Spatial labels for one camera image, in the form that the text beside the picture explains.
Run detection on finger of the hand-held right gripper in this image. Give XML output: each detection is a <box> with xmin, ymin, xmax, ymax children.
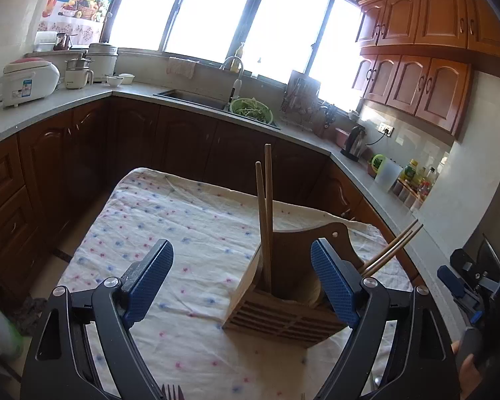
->
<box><xmin>449</xmin><ymin>248</ymin><xmax>491</xmax><ymax>286</ymax></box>
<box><xmin>437</xmin><ymin>264</ymin><xmax>485</xmax><ymax>326</ymax></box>

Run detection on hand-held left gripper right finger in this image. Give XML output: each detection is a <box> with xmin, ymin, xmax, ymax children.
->
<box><xmin>310</xmin><ymin>237</ymin><xmax>462</xmax><ymax>400</ymax></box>

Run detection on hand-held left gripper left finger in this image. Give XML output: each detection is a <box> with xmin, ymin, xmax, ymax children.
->
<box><xmin>20</xmin><ymin>238</ymin><xmax>175</xmax><ymax>400</ymax></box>

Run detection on wooden utensil holder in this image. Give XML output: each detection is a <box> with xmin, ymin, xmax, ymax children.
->
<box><xmin>222</xmin><ymin>222</ymin><xmax>361</xmax><ymax>347</ymax></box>

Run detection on wooden chopstick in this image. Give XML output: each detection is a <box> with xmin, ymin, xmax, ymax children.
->
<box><xmin>264</xmin><ymin>144</ymin><xmax>274</xmax><ymax>293</ymax></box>
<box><xmin>255</xmin><ymin>161</ymin><xmax>272</xmax><ymax>291</ymax></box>

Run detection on person's right hand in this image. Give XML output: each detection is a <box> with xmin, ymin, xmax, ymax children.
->
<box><xmin>450</xmin><ymin>341</ymin><xmax>486</xmax><ymax>400</ymax></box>

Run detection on floral white tablecloth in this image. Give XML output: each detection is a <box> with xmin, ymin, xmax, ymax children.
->
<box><xmin>56</xmin><ymin>167</ymin><xmax>414</xmax><ymax>400</ymax></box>

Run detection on row of spice jars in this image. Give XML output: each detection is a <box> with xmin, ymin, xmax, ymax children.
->
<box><xmin>389</xmin><ymin>181</ymin><xmax>426</xmax><ymax>213</ymax></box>

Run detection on green labelled bottle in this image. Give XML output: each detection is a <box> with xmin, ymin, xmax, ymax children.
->
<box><xmin>402</xmin><ymin>159</ymin><xmax>419</xmax><ymax>184</ymax></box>

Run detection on dark cloth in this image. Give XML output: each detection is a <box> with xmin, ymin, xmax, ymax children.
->
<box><xmin>10</xmin><ymin>296</ymin><xmax>48</xmax><ymax>336</ymax></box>

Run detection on electric kettle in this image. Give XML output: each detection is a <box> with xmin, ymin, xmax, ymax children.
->
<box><xmin>341</xmin><ymin>125</ymin><xmax>367</xmax><ymax>161</ymax></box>

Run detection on wooden lower cabinets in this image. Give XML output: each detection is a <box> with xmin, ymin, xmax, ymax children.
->
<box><xmin>0</xmin><ymin>95</ymin><xmax>421</xmax><ymax>313</ymax></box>

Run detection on wooden cabinets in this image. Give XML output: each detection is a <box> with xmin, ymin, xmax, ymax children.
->
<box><xmin>0</xmin><ymin>95</ymin><xmax>421</xmax><ymax>313</ymax></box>
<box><xmin>354</xmin><ymin>0</ymin><xmax>500</xmax><ymax>136</ymax></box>

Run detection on utensil drying rack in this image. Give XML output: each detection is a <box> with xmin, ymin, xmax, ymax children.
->
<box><xmin>281</xmin><ymin>87</ymin><xmax>319</xmax><ymax>126</ymax></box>

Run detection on kitchen sink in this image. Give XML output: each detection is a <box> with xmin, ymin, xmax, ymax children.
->
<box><xmin>153</xmin><ymin>89</ymin><xmax>231</xmax><ymax>112</ymax></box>

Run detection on green basin of vegetables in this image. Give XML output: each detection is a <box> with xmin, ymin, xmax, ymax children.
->
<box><xmin>229</xmin><ymin>98</ymin><xmax>274</xmax><ymax>124</ymax></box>

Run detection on knife block rack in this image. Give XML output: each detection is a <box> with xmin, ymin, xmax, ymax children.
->
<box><xmin>287</xmin><ymin>70</ymin><xmax>322</xmax><ymax>109</ymax></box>

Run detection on grey kitchen countertop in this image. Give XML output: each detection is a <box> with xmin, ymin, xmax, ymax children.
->
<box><xmin>0</xmin><ymin>81</ymin><xmax>476</xmax><ymax>342</ymax></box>

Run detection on hanging dish towel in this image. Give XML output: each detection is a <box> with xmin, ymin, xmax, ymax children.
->
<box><xmin>167</xmin><ymin>57</ymin><xmax>199</xmax><ymax>79</ymax></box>

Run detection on wooden upper cabinets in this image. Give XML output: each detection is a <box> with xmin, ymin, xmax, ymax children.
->
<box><xmin>354</xmin><ymin>0</ymin><xmax>500</xmax><ymax>136</ymax></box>

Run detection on white blender appliance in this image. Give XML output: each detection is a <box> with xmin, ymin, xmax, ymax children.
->
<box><xmin>64</xmin><ymin>54</ymin><xmax>95</xmax><ymax>91</ymax></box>

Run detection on kitchen faucet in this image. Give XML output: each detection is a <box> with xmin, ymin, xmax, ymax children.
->
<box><xmin>220</xmin><ymin>56</ymin><xmax>245</xmax><ymax>103</ymax></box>

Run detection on white electric cooker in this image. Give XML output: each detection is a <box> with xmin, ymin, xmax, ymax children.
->
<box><xmin>85</xmin><ymin>42</ymin><xmax>120</xmax><ymax>84</ymax></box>

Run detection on white rice cooker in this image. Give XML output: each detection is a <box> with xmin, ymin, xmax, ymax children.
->
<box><xmin>0</xmin><ymin>57</ymin><xmax>61</xmax><ymax>109</ymax></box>

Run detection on yellow soap bottle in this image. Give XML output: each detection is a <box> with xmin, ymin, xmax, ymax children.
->
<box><xmin>231</xmin><ymin>42</ymin><xmax>246</xmax><ymax>71</ymax></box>

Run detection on large kitchen window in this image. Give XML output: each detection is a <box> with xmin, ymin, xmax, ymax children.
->
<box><xmin>104</xmin><ymin>0</ymin><xmax>364</xmax><ymax>110</ymax></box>

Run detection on white pitcher with green handle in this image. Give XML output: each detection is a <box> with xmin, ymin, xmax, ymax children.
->
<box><xmin>372</xmin><ymin>154</ymin><xmax>403</xmax><ymax>193</ymax></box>

